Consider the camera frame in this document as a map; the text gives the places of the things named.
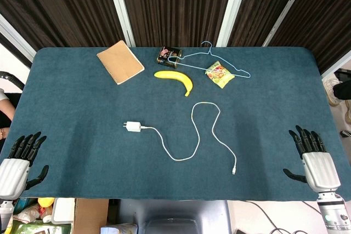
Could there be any white plastic box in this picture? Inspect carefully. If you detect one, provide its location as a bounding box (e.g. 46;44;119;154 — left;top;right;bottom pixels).
51;197;76;224

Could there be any brown spiral notebook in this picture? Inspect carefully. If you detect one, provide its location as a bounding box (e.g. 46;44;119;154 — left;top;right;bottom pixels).
96;40;145;85

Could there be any yellow snack packet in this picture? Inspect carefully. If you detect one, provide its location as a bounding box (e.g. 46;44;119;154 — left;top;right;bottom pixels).
205;60;235;90

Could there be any teal table cloth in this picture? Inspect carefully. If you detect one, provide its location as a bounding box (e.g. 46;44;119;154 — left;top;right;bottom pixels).
0;47;351;202

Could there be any yellow plastic toy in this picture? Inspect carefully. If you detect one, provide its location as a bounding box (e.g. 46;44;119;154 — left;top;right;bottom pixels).
37;197;55;208

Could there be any dark brown curtain panel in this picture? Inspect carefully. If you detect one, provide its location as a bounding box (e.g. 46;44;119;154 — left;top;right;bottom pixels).
117;0;236;48
267;0;351;75
0;0;127;52
227;0;307;48

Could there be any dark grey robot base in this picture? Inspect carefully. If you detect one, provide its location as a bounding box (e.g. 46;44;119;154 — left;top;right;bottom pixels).
107;199;231;234

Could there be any black trouser leg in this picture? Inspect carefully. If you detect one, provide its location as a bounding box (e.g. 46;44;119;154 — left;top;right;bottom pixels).
332;79;351;100

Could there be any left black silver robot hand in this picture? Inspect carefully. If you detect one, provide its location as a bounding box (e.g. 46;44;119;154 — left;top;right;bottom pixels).
0;132;49;201

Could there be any green printed package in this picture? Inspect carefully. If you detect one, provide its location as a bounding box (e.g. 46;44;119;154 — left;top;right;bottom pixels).
7;220;72;234

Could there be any light blue wire hanger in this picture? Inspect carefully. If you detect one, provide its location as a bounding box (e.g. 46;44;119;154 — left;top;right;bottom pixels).
167;41;252;79

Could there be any white charger with cable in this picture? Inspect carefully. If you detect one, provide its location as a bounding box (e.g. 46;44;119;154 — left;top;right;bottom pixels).
140;101;238;176

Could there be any dark snack packet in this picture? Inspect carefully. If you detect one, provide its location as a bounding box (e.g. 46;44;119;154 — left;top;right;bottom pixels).
156;45;183;69

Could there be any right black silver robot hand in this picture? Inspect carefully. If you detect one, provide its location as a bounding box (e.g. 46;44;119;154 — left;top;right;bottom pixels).
282;125;342;193

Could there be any black chair armrest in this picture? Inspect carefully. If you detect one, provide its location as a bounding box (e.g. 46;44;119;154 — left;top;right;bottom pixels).
0;70;27;94

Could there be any white partition post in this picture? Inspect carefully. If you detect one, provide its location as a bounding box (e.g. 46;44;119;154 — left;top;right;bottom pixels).
216;0;258;48
320;50;351;79
0;13;38;69
262;0;314;48
104;0;137;48

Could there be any yellow banana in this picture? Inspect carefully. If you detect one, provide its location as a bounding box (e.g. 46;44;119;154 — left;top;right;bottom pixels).
153;70;194;98

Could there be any white sneaker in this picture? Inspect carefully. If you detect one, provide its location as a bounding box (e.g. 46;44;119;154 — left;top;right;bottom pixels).
322;76;341;106

